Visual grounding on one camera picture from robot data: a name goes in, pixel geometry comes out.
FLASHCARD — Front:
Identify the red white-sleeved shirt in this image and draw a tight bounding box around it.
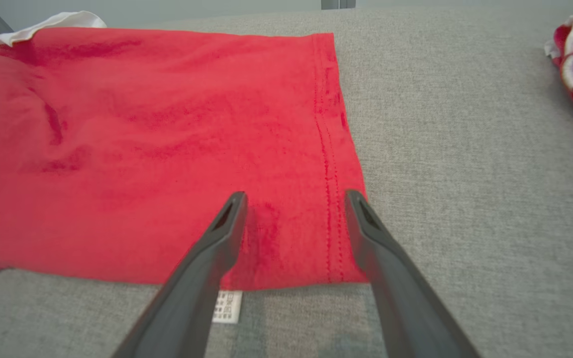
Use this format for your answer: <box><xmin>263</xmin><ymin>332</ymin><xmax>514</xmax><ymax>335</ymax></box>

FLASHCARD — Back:
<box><xmin>0</xmin><ymin>11</ymin><xmax>370</xmax><ymax>324</ymax></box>

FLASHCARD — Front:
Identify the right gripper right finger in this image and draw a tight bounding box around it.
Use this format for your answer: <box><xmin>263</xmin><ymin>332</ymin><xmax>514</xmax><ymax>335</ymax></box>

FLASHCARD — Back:
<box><xmin>344</xmin><ymin>189</ymin><xmax>481</xmax><ymax>358</ymax></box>

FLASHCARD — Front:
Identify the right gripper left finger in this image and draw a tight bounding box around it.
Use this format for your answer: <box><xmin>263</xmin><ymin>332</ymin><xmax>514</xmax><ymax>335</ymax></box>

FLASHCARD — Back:
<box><xmin>112</xmin><ymin>190</ymin><xmax>249</xmax><ymax>358</ymax></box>

